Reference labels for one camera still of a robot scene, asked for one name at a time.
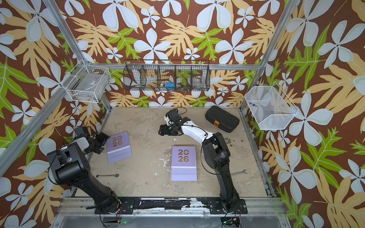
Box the purple calendar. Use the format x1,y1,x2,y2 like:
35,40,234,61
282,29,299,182
171,145,197,181
106,132,132,164

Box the purple calendar back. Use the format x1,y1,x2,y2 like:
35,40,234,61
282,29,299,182
171,145,197,181

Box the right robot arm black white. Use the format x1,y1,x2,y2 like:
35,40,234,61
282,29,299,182
158,108,240,213

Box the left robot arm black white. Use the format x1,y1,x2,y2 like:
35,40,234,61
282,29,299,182
47,127,122,214

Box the blue object in basket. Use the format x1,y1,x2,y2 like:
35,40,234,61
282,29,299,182
164,82,175,91

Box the metal wrench left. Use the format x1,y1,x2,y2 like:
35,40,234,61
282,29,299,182
96,173,119,178

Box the metal wrench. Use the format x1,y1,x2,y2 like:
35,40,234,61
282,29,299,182
231,170,248,176
96,173,119,178

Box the black tool case orange latch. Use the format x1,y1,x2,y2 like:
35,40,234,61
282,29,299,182
205,106,240,133

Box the metal wrench right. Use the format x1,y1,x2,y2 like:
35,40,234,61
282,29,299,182
231,170,248,176

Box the black wire basket back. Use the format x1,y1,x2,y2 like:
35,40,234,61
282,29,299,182
122,59,211,91

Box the white wire basket left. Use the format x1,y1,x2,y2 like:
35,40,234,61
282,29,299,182
64,65,111,103

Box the white wire basket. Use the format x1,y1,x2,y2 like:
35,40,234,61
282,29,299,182
64,65,111,103
245,84,299,131

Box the white wire basket right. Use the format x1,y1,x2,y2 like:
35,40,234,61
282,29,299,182
245,84,299,131

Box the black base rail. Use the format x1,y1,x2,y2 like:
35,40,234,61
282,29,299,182
95,197,248,215

